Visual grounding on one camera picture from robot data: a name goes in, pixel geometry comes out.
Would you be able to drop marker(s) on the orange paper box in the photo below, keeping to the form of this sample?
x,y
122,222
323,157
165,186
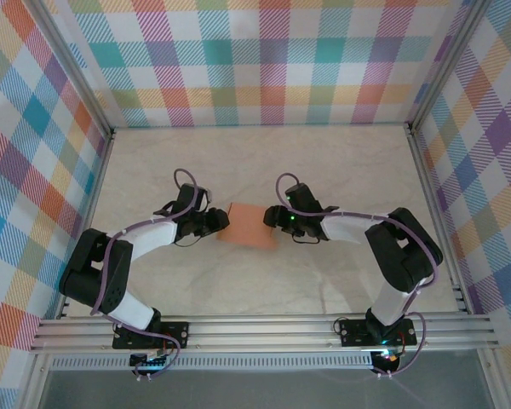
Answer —
x,y
247,226

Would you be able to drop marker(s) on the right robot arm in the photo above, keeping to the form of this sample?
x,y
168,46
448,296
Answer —
x,y
400,255

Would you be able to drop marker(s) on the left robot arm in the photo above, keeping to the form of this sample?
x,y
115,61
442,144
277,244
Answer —
x,y
153,236

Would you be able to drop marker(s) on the aluminium cross rail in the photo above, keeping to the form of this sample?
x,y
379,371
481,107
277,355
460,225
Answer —
x,y
260,334

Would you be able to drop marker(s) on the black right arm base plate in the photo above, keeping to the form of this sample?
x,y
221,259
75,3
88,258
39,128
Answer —
x,y
353,334

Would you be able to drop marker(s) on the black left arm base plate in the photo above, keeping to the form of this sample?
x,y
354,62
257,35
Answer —
x,y
179,334

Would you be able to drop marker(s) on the aluminium frame post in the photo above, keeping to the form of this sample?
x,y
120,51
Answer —
x,y
74,76
447,64

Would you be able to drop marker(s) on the aluminium frame leg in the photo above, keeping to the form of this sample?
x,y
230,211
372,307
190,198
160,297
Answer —
x,y
494,379
32,383

